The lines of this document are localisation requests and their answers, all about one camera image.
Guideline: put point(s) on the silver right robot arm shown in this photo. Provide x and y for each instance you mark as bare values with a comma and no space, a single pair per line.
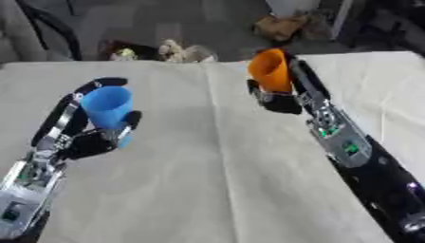
359,164

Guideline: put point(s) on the orange plastic cup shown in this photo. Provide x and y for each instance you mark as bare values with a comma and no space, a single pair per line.
271,71

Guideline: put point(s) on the dark bin with soft toys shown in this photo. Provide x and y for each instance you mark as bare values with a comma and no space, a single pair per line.
160,51

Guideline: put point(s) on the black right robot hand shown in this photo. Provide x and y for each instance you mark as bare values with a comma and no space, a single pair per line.
282,102

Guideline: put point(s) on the black chair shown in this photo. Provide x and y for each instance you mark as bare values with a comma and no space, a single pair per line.
50,28

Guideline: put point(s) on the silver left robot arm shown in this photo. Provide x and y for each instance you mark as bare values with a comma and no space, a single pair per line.
30,186

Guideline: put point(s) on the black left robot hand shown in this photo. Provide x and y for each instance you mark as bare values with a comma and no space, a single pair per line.
88,144

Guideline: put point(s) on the blue plastic cup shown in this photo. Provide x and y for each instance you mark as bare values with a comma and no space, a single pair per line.
108,109

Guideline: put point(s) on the brown bag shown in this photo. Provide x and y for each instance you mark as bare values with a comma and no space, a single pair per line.
285,27

